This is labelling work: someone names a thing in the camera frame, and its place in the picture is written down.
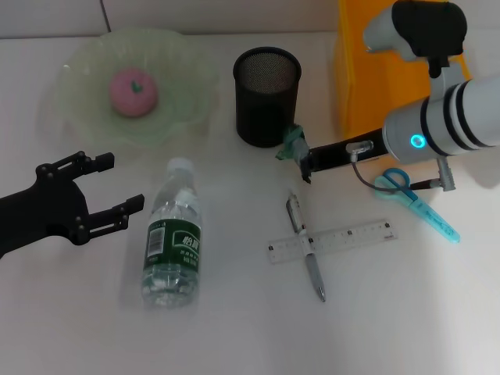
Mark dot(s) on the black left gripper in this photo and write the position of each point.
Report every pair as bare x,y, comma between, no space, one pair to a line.
43,211

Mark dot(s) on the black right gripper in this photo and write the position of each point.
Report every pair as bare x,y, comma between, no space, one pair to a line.
340,152

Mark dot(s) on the green plastic wrapper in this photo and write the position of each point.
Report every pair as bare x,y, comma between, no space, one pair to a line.
291,142

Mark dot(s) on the transparent plastic ruler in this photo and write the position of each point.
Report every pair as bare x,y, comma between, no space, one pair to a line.
340,238

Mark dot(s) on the clear green-label water bottle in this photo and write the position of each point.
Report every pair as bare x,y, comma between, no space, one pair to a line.
172,242

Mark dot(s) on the pink toy peach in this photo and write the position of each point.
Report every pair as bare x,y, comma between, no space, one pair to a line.
133,91

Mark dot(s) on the blue scissors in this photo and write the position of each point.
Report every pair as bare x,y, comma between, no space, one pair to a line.
429,213

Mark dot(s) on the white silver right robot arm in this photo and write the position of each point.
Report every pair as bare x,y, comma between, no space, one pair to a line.
449,117

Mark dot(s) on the grey white ballpoint pen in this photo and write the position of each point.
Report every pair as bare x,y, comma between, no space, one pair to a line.
298,218

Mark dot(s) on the black mesh pen holder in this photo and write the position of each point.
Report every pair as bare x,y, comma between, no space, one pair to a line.
261,105

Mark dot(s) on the green glass fruit plate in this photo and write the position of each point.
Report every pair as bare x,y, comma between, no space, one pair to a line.
183,97

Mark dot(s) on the yellow plastic bin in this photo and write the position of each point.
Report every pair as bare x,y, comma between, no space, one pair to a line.
363,86

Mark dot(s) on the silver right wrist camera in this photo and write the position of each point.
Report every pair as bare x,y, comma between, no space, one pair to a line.
426,27

